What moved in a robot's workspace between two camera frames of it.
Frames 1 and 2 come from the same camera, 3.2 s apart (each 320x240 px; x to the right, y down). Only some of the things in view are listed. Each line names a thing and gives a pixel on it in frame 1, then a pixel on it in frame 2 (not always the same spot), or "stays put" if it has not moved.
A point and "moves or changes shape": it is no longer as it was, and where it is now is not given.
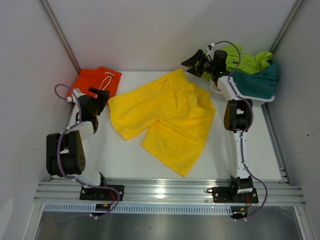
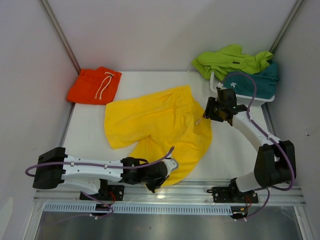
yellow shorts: [180, 113] moves or changes shape
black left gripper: [102, 98] → [153, 187]
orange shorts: [102, 78] stays put
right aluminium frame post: [292, 13] stays put
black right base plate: [222, 195] stays put
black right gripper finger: [190, 62] → [209, 109]
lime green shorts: [250, 64] stays put
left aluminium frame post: [51, 17] stays put
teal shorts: [262, 85] stays put
